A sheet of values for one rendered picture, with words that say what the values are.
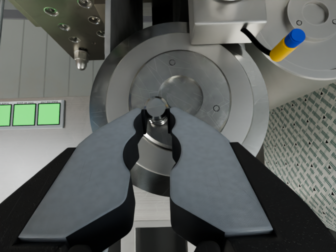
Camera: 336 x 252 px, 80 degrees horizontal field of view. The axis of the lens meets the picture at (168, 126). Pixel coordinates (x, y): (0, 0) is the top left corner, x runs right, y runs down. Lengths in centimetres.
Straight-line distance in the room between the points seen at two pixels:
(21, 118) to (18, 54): 166
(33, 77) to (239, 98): 200
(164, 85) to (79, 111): 41
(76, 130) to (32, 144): 11
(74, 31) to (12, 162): 34
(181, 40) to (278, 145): 27
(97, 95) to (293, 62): 17
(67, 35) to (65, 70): 149
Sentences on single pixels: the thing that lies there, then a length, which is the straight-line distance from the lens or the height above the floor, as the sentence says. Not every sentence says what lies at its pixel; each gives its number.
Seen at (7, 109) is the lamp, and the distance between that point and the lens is 63.
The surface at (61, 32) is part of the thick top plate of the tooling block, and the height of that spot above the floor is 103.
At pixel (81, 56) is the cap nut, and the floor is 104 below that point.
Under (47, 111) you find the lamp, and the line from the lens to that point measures 57.
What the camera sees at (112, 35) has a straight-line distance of 21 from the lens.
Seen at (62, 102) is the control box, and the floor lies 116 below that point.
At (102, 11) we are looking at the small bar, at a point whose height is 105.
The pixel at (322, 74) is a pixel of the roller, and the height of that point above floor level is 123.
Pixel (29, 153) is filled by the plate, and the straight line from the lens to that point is 59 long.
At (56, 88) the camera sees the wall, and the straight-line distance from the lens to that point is 199.
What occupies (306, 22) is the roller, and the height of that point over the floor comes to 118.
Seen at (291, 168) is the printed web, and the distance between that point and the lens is 37.
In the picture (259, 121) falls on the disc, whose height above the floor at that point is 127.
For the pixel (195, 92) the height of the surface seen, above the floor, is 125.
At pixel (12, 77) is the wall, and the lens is 219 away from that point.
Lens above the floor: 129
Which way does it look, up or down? 8 degrees down
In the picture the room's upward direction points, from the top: 178 degrees clockwise
